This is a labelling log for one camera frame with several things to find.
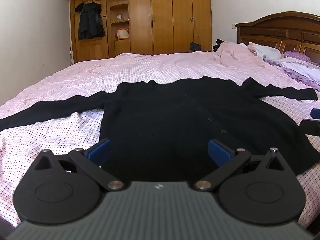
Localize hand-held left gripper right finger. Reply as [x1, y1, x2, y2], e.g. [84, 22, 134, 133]
[193, 139, 291, 192]

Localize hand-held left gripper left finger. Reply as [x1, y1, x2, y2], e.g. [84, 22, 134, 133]
[34, 138, 125, 192]

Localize black buttoned cardigan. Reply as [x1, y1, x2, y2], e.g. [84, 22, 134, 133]
[0, 76, 320, 182]

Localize purple frilled pillow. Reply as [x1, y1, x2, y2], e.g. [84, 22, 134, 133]
[264, 51, 320, 92]

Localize white and pink cloth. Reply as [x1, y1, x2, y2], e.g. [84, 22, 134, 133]
[247, 42, 282, 61]

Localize carved wooden headboard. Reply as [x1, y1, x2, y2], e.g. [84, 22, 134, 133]
[235, 11, 320, 63]

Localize pink checked bed sheet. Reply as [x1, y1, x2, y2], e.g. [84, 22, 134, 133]
[0, 51, 320, 230]

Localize pink quilt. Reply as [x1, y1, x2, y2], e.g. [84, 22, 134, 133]
[215, 41, 265, 62]

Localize dark cloth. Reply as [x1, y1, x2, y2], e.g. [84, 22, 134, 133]
[212, 39, 225, 51]

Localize white pot with orange trim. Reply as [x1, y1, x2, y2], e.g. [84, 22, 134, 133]
[117, 28, 130, 40]

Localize hanging black garment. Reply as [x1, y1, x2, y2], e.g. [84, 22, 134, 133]
[74, 2, 106, 41]

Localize wooden wardrobe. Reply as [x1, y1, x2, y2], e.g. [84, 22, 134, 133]
[59, 0, 213, 64]

